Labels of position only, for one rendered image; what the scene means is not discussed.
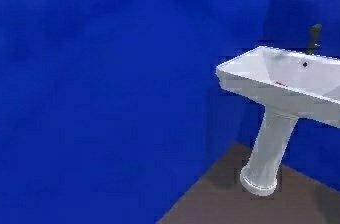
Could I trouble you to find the white pedestal sink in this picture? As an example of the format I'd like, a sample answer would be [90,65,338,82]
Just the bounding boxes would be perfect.
[215,45,340,197]

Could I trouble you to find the dark sink tap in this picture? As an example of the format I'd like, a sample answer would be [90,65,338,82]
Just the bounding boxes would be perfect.
[305,23,323,56]

